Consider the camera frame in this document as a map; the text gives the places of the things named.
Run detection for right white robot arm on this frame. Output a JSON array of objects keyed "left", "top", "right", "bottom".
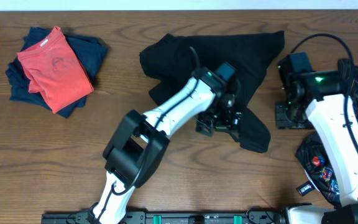
[{"left": 276, "top": 53, "right": 358, "bottom": 223}]

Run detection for red folded t-shirt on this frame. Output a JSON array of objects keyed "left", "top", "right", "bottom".
[{"left": 17, "top": 26, "right": 94, "bottom": 113}]

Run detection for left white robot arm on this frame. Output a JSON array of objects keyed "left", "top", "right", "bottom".
[{"left": 87, "top": 62, "right": 236, "bottom": 223}]

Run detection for black patterned printed shirt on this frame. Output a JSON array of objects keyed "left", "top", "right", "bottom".
[{"left": 295, "top": 65, "right": 358, "bottom": 208}]

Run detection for plain black t-shirt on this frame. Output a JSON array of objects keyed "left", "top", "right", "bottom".
[{"left": 139, "top": 30, "right": 285, "bottom": 153}]

